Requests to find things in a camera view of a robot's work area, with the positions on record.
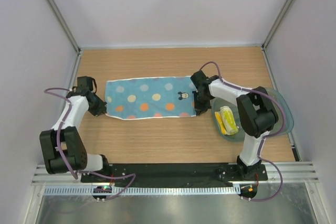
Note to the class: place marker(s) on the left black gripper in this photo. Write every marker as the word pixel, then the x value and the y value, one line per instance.
pixel 101 109

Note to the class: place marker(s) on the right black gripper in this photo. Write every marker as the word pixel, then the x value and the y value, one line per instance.
pixel 203 108

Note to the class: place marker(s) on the yellow green crocodile towel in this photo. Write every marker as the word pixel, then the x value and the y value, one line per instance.
pixel 226 121

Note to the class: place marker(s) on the blue cartoon mouse towel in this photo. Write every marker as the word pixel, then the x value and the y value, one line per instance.
pixel 147 98

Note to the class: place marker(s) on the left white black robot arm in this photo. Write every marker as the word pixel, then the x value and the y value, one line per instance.
pixel 62 147

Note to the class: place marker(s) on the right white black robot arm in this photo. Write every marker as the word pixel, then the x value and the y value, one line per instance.
pixel 256 111

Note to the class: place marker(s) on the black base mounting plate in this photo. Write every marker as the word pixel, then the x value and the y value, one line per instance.
pixel 184 173

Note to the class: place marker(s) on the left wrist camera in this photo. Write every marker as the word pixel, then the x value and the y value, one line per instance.
pixel 85 84

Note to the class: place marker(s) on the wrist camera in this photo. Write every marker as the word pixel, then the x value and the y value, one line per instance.
pixel 85 84
pixel 199 78

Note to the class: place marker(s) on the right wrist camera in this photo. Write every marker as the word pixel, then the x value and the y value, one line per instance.
pixel 199 78

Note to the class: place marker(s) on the white slotted cable duct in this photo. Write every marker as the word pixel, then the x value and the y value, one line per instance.
pixel 134 191

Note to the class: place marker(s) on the aluminium frame rail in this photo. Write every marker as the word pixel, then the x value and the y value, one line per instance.
pixel 287 172

